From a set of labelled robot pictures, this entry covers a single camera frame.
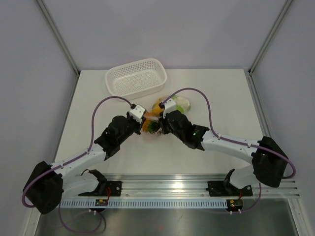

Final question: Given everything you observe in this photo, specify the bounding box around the clear zip top bag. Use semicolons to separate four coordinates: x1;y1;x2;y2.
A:
141;95;191;137

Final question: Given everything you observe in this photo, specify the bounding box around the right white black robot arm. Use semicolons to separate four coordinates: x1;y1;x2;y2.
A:
158;111;288;196

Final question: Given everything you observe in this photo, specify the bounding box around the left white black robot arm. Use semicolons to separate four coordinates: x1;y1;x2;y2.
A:
22;110;145;214

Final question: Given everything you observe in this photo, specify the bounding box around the fake orange pineapple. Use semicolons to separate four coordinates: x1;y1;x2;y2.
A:
142;112;160;133

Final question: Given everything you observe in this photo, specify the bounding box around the white perforated plastic basket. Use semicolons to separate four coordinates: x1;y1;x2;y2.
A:
105;58;167;100

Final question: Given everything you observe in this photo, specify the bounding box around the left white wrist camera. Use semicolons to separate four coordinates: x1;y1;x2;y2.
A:
128;104;146;123

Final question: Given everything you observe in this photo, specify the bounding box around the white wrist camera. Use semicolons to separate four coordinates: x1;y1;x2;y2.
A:
128;104;146;123
159;98;176;118

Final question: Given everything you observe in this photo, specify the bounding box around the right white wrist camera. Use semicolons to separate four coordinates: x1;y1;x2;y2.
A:
159;98;176;118

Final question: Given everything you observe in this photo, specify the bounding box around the aluminium mounting rail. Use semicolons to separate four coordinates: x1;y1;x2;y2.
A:
104;174;301;199

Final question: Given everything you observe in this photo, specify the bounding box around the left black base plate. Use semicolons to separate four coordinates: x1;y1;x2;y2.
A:
78;180;123;197

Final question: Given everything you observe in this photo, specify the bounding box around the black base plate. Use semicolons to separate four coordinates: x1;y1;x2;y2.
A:
206;180;253;197
78;180;123;197

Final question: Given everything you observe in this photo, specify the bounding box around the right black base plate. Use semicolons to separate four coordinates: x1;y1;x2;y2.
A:
206;180;253;197

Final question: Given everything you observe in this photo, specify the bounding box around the white slotted cable duct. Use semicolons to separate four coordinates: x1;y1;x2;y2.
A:
61;198;227;209

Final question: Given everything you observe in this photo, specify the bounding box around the left aluminium frame post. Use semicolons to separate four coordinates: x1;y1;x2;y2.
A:
34;0;81;78

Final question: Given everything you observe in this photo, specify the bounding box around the aluminium frame post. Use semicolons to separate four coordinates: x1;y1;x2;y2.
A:
248;0;295;77
34;0;81;78

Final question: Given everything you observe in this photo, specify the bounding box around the right aluminium frame post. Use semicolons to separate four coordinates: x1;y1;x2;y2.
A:
248;0;295;77

